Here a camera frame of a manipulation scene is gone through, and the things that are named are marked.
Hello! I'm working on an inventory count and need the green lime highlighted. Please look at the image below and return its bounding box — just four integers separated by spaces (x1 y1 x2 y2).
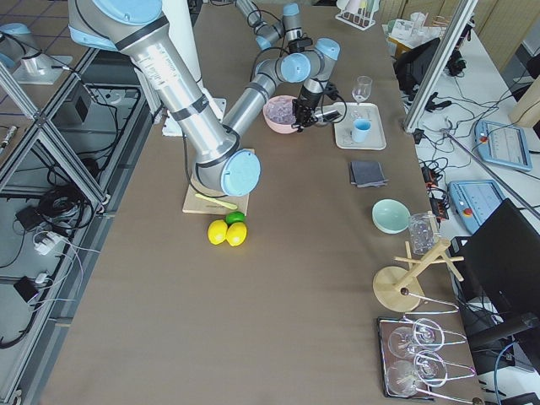
224 211 246 225

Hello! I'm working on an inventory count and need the blue cup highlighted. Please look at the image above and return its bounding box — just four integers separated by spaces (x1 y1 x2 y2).
351 118 371 143

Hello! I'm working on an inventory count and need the blue teach pendant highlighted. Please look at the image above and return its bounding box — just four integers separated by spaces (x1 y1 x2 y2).
475 120 532 172
448 180 505 234

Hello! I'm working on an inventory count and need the black monitor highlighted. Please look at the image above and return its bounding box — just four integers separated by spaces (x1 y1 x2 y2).
450 199 539 356

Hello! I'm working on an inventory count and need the grey folded cloth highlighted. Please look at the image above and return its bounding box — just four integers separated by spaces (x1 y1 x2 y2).
349 160 387 188

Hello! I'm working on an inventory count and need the aluminium frame post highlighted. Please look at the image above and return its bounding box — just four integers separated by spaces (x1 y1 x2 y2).
402 0 478 134

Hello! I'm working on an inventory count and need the green bowl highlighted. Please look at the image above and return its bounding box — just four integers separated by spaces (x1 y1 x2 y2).
371 199 410 235

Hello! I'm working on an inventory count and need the yellow plastic knife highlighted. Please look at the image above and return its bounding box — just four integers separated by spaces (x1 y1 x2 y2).
195 193 238 211

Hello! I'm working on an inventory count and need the black tray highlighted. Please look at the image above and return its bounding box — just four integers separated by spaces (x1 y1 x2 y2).
375 315 482 400

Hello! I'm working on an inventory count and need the cardboard box with bottles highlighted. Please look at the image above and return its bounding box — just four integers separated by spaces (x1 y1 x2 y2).
387 12 442 58

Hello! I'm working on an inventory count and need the whole lemon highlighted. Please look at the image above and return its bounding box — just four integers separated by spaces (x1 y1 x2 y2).
226 222 247 246
207 219 229 245

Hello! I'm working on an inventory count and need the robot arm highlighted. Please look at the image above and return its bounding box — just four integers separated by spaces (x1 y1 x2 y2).
233 0 313 53
68 1 340 197

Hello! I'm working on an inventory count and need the pile of clear ice cubes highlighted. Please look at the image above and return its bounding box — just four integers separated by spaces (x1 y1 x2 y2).
266 96 295 125

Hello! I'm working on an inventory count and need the white cup rack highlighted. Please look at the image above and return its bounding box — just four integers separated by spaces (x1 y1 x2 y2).
335 0 380 30

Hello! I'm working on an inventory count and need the hanging wine glass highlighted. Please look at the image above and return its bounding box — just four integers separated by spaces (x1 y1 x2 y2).
386 350 477 400
387 318 467 359

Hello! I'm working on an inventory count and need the pink bowl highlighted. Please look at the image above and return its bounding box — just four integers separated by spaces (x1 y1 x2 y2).
262 95 297 134

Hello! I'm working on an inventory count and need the cream serving tray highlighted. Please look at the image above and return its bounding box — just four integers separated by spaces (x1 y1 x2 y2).
332 102 386 150

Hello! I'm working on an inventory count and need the upper whole lemon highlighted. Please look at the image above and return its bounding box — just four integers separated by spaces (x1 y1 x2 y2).
207 219 229 245

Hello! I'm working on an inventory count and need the glass jar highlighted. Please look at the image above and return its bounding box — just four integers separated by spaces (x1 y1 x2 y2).
408 211 439 255

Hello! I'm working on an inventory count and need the wooden cup tree stand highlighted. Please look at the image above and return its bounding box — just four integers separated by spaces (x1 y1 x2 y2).
372 239 464 313

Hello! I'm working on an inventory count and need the bamboo cutting board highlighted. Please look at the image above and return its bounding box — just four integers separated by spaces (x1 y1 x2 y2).
181 147 257 215

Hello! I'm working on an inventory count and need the hanging wine glass upper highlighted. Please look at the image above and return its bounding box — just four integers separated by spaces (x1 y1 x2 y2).
387 318 467 359

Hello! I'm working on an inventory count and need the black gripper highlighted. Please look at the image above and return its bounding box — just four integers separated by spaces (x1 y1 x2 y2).
293 82 338 132

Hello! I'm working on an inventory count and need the lower whole lemon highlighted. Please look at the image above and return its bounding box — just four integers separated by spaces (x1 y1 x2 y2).
226 222 247 246

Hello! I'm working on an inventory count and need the hanging wine glass lower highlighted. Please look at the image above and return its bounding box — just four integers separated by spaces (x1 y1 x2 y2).
386 350 477 400

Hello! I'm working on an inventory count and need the clear wine glass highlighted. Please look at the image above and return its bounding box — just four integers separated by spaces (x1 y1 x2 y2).
351 76 373 104

